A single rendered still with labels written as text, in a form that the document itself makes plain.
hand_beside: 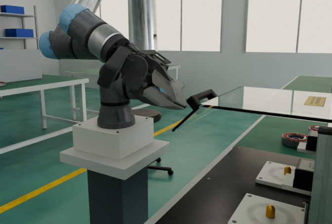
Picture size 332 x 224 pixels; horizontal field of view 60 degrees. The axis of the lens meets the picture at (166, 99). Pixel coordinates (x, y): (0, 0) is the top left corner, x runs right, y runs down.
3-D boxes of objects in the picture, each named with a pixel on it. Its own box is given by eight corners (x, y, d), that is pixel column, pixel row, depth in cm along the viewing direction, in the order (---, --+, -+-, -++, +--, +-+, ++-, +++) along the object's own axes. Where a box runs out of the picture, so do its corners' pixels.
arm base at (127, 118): (89, 124, 115) (87, 100, 112) (116, 115, 127) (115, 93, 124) (116, 131, 106) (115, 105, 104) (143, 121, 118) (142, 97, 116)
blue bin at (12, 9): (-5, 14, 628) (-6, 6, 625) (13, 15, 664) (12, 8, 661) (6, 13, 607) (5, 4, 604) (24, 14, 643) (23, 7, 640)
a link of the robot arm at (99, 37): (94, 22, 60) (82, 56, 63) (109, 33, 58) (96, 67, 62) (118, 24, 66) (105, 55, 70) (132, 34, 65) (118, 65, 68)
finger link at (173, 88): (203, 90, 57) (168, 65, 60) (189, 94, 52) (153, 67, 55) (195, 102, 59) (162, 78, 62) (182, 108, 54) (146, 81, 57)
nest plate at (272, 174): (255, 182, 83) (255, 178, 83) (266, 164, 96) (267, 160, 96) (312, 196, 76) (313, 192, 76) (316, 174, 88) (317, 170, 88)
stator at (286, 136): (278, 146, 118) (279, 137, 118) (284, 138, 128) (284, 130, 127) (309, 151, 113) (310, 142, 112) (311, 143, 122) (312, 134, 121)
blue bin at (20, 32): (5, 37, 653) (4, 28, 649) (22, 37, 689) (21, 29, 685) (17, 37, 632) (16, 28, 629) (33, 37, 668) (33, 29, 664)
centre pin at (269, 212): (265, 216, 65) (265, 205, 65) (266, 212, 67) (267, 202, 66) (273, 219, 64) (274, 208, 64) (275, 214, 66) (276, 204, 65)
